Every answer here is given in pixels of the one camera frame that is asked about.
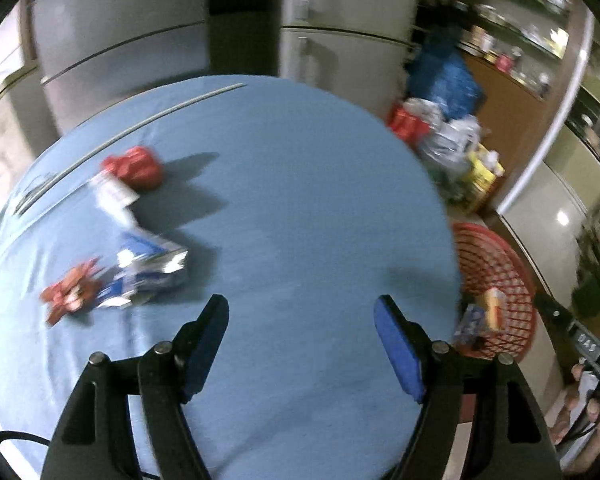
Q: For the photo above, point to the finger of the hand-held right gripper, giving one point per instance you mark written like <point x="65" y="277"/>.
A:
<point x="555" y="310"/>

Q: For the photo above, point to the white door frame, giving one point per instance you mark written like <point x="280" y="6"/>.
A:
<point x="570" y="95"/>

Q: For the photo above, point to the red snack packet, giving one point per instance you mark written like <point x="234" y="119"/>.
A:
<point x="135" y="167"/>

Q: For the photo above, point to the grey refrigerator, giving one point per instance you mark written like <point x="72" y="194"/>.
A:
<point x="340" y="60"/>

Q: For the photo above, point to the yellow red carton box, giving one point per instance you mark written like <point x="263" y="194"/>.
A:
<point x="495" y="307"/>

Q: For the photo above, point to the wooden shelf cabinet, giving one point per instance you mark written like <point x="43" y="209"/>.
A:
<point x="505" y="95"/>

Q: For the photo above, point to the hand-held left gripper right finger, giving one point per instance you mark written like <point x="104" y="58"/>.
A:
<point x="400" y="355"/>

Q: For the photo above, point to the small blue plastic bag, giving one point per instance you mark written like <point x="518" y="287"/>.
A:
<point x="470" y="322"/>

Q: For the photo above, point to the red plastic basket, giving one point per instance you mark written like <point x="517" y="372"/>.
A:
<point x="510" y="270"/>

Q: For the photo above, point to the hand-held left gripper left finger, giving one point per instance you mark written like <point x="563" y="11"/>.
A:
<point x="200" y="360"/>

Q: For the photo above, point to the thin white rod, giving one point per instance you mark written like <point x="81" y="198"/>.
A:
<point x="200" y="96"/>

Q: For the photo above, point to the red crumpled wrapper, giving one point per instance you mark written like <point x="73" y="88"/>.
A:
<point x="72" y="292"/>

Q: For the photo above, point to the shelf jars and bottles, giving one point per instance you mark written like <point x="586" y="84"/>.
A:
<point x="510" y="25"/>

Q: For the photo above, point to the large blue plastic bag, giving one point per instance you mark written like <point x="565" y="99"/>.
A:
<point x="445" y="77"/>

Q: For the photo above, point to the yellow printed bag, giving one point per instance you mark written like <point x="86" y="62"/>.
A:
<point x="482" y="175"/>

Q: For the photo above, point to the grey cabinet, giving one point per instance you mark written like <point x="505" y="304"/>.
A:
<point x="120" y="60"/>

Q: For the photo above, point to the white plastic bag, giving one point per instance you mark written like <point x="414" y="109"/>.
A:
<point x="450" y="132"/>

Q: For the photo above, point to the red shopping bag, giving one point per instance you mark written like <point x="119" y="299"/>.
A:
<point x="405" y="120"/>

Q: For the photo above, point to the blue silver foil packet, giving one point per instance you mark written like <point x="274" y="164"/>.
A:
<point x="145" y="270"/>

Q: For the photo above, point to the white packet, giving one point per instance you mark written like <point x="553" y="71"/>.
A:
<point x="112" y="195"/>

